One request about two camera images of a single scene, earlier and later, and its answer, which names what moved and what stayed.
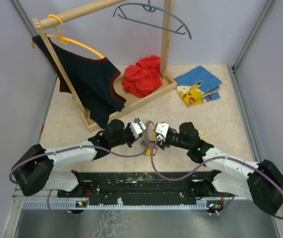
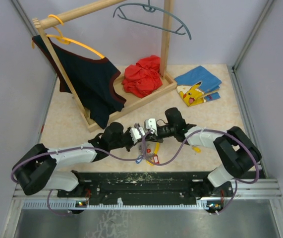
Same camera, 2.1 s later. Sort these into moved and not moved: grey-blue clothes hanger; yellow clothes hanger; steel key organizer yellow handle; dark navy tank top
Moved: steel key organizer yellow handle
Not moved: grey-blue clothes hanger; dark navy tank top; yellow clothes hanger
